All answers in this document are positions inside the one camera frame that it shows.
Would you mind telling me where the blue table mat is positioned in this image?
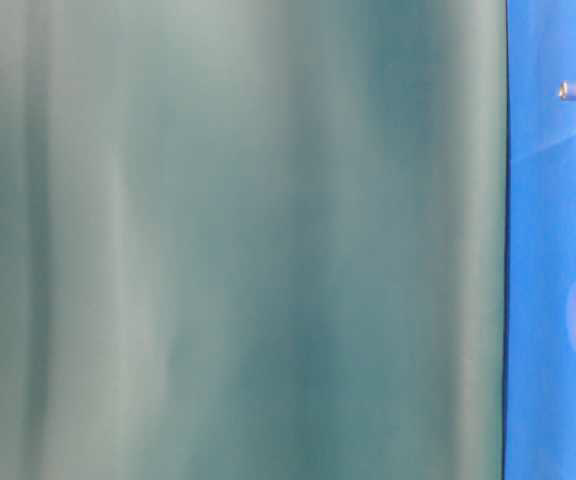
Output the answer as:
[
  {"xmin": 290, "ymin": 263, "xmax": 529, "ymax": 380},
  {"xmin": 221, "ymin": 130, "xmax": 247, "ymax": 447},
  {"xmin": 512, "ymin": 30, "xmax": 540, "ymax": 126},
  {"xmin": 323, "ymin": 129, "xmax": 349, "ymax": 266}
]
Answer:
[{"xmin": 504, "ymin": 1, "xmax": 576, "ymax": 479}]

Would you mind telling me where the green cloth sheet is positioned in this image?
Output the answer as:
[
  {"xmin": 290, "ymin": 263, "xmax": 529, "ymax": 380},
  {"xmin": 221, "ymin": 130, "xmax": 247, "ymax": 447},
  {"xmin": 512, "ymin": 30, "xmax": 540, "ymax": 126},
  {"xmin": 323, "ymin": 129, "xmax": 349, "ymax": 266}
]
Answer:
[{"xmin": 0, "ymin": 1, "xmax": 507, "ymax": 479}]

